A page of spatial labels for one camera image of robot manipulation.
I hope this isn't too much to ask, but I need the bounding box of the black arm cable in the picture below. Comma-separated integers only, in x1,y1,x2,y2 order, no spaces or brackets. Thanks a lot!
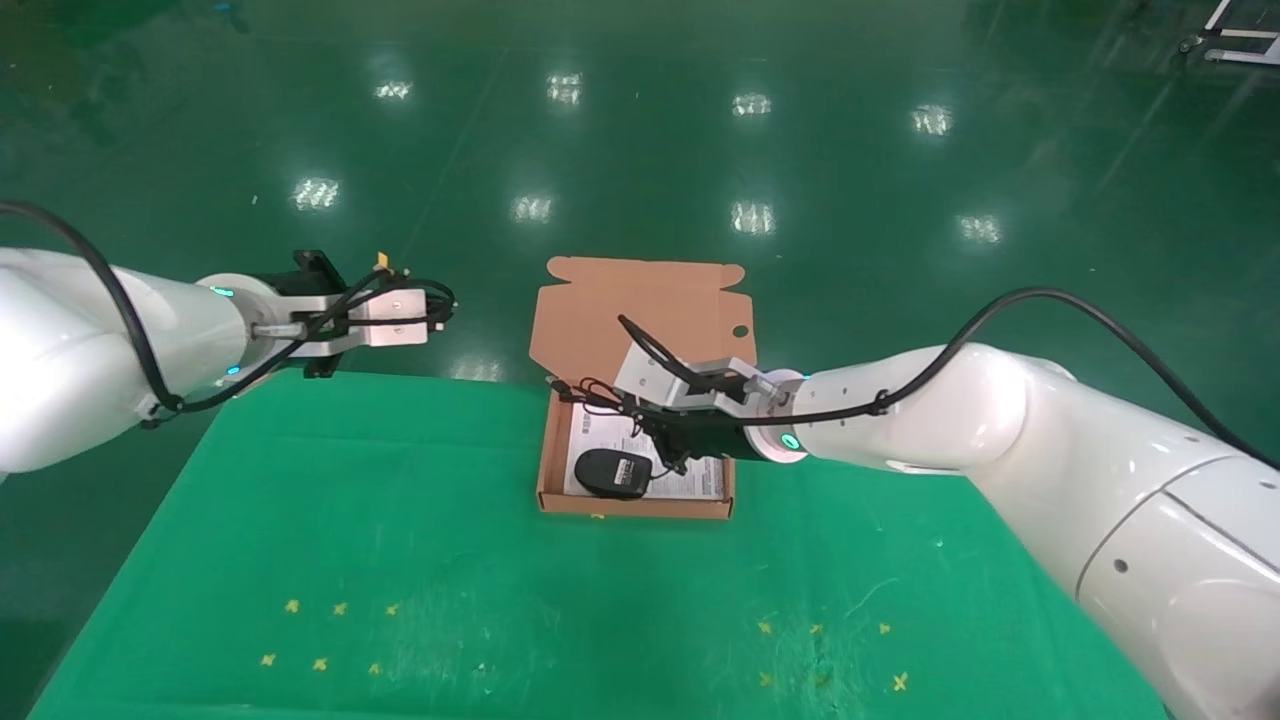
0,200,458,429
616,287,1280,471

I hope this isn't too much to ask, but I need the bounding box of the black data cable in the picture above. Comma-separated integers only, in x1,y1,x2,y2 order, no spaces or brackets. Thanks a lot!
547,374,641,417

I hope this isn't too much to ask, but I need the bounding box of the white printed paper leaflet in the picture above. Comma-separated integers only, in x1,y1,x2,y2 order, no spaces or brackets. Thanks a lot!
563,404,725,501

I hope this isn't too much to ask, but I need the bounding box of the white metal cart frame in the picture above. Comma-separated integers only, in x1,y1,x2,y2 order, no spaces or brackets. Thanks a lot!
1178,0,1280,67

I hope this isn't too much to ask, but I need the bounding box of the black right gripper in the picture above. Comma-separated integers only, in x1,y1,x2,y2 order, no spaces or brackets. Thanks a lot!
624,396,753,478

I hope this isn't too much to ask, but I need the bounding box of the green table cloth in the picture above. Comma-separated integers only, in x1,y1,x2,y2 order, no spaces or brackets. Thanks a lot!
28,367,1169,720

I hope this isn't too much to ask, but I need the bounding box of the mouse USB cable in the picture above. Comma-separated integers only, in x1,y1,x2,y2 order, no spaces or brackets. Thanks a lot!
574,447,691,500

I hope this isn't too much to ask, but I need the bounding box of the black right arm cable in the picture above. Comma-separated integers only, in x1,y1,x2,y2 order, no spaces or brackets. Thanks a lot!
616,287,1280,471

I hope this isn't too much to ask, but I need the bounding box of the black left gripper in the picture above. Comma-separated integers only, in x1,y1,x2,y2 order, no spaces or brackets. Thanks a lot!
292,249,348,380

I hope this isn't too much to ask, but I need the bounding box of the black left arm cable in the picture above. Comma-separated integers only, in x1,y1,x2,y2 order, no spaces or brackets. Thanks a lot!
0,200,458,429

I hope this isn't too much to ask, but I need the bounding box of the orange-brown cardboard box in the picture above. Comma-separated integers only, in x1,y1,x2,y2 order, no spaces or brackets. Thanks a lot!
528,257,758,521

